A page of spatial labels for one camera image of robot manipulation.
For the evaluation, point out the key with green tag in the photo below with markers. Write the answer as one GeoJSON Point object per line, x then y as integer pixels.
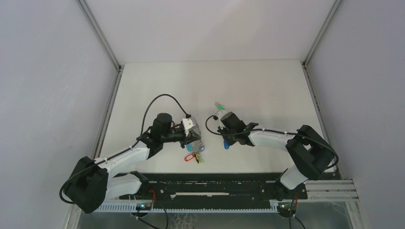
{"type": "Point", "coordinates": [219, 106]}

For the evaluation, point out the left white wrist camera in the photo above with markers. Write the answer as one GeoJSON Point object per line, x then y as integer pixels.
{"type": "Point", "coordinates": [189, 124]}

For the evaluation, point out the metal key organiser with rings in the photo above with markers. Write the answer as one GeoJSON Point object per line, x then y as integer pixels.
{"type": "Point", "coordinates": [201, 148]}

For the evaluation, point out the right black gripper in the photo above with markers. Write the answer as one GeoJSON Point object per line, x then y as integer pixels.
{"type": "Point", "coordinates": [230, 142]}

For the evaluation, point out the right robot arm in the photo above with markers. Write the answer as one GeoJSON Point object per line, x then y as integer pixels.
{"type": "Point", "coordinates": [310, 153]}

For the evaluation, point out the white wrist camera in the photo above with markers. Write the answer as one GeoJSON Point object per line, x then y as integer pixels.
{"type": "Point", "coordinates": [220, 114]}
{"type": "Point", "coordinates": [189, 124]}

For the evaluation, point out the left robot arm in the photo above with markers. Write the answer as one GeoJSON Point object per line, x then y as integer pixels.
{"type": "Point", "coordinates": [93, 181]}

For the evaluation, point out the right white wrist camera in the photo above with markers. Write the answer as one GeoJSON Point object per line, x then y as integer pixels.
{"type": "Point", "coordinates": [220, 114]}

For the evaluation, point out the red tagged key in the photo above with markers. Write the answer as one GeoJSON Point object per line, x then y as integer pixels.
{"type": "Point", "coordinates": [189, 157]}

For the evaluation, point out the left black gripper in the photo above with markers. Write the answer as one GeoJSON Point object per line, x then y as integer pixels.
{"type": "Point", "coordinates": [192, 137]}

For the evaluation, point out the green tagged key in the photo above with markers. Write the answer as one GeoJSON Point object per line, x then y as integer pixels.
{"type": "Point", "coordinates": [199, 158]}

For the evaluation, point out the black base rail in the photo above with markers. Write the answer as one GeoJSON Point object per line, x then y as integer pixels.
{"type": "Point", "coordinates": [220, 191]}

